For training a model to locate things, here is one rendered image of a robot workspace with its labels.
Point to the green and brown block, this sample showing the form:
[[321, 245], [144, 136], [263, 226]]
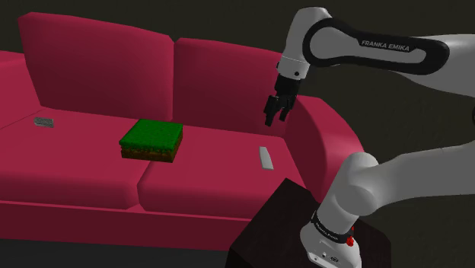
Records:
[[152, 139]]

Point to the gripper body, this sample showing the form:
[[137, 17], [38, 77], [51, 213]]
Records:
[[287, 87]]

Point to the grey flat rectangular device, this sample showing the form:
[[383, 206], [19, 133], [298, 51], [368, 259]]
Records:
[[43, 122]]

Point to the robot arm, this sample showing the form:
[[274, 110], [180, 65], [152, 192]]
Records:
[[371, 178]]

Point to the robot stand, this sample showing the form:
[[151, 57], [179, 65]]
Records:
[[274, 230]]

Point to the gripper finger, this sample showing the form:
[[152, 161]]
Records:
[[286, 107], [270, 110]]

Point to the grey remote control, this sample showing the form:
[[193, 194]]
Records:
[[265, 157]]

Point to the red sofa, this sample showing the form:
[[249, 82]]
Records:
[[207, 178]]

